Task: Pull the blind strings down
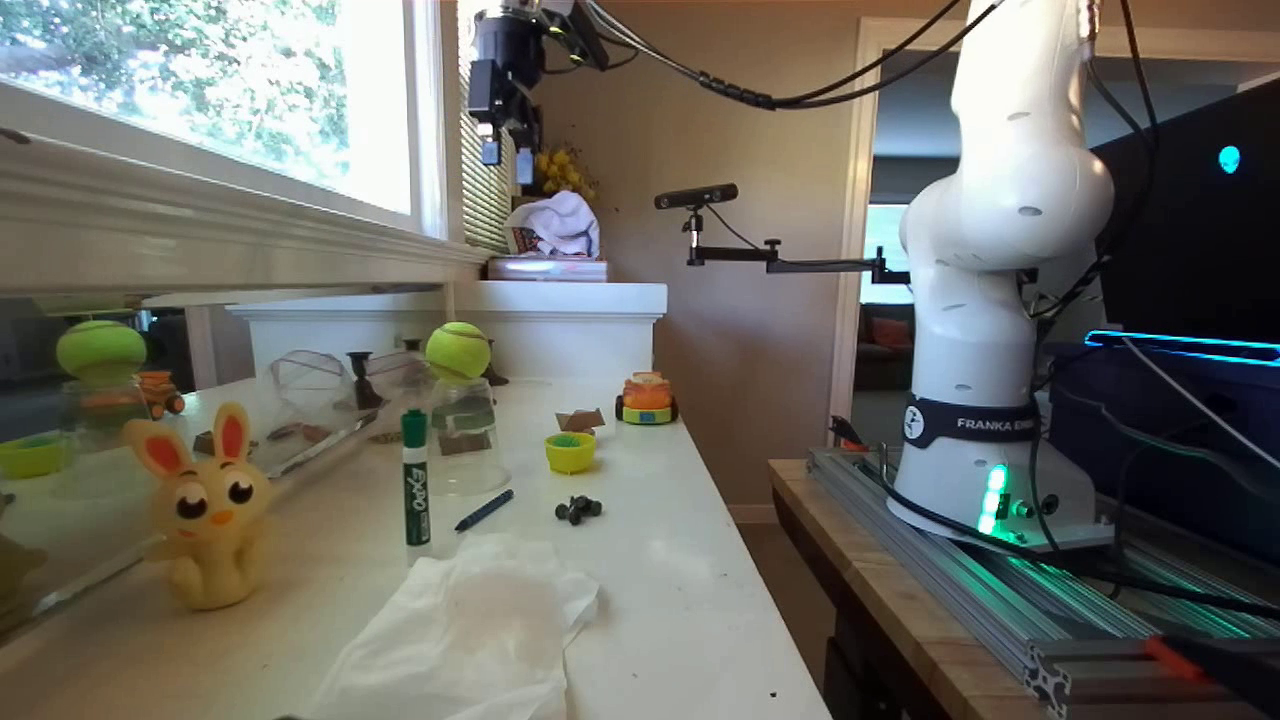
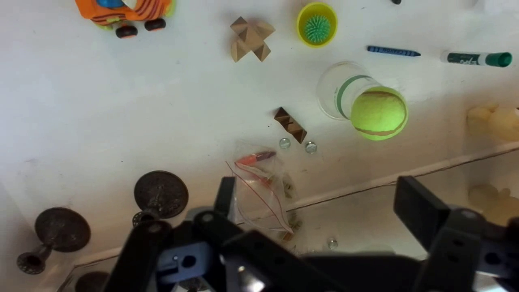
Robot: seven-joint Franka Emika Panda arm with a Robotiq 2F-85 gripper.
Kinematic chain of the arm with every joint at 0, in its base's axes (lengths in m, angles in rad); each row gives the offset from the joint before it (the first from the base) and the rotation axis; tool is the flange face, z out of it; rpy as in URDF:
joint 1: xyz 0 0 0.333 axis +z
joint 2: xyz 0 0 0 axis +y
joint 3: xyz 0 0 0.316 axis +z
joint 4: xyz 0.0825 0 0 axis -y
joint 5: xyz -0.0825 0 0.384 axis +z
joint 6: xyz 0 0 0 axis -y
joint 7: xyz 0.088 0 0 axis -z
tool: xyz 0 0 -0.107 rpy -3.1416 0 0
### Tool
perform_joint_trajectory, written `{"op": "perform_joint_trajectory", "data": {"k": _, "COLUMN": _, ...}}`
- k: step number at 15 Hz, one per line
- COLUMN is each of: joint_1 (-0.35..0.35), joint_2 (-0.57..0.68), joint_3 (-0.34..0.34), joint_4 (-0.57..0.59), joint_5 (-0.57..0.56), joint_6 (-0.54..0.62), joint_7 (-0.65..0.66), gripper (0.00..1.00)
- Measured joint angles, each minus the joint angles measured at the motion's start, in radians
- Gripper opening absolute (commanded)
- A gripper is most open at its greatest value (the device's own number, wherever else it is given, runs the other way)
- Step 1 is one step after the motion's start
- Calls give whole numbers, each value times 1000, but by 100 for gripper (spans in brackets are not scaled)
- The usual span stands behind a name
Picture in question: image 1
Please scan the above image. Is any dark blue storage box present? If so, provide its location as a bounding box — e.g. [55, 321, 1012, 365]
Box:
[1050, 322, 1280, 565]

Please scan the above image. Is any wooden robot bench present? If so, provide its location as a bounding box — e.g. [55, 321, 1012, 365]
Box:
[769, 457, 1280, 720]

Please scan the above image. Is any small black toy piece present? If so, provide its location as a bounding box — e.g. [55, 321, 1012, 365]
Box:
[551, 491, 609, 529]

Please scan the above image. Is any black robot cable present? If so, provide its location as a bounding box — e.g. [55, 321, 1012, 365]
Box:
[577, 0, 1165, 175]

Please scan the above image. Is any clear glass jar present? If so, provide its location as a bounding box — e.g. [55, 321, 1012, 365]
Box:
[428, 377, 511, 503]

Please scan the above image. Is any clear plastic container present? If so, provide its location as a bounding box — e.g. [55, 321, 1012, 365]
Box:
[256, 348, 359, 442]

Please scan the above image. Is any yellow bunny plush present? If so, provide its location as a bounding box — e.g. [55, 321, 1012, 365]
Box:
[120, 399, 281, 616]

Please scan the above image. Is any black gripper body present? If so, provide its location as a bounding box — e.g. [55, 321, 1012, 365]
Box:
[460, 10, 551, 137]

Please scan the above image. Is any green dry erase marker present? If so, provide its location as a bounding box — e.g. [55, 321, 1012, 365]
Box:
[396, 404, 435, 552]

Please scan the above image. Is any white fabric bundle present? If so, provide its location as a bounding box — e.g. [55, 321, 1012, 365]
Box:
[504, 189, 609, 263]

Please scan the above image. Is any lime green plastic cap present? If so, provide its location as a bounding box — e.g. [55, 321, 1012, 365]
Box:
[540, 428, 601, 480]

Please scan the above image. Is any grey round plate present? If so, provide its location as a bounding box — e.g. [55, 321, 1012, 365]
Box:
[478, 253, 610, 283]

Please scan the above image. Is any black computer tower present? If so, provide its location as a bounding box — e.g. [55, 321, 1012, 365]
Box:
[1075, 75, 1280, 351]

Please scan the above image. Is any black pen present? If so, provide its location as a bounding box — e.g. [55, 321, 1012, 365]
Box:
[452, 484, 520, 535]

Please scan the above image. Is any aluminium extrusion frame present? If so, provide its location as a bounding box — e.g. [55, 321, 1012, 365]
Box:
[804, 442, 1280, 710]

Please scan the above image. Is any long wall mirror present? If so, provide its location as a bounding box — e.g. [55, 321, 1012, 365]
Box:
[0, 278, 456, 636]

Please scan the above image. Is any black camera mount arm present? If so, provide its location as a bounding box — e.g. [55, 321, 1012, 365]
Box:
[678, 202, 918, 289]

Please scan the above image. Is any black stereo camera bar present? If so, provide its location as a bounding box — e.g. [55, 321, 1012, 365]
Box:
[653, 181, 739, 217]

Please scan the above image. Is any green tennis ball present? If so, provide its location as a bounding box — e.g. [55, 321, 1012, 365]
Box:
[420, 314, 497, 389]

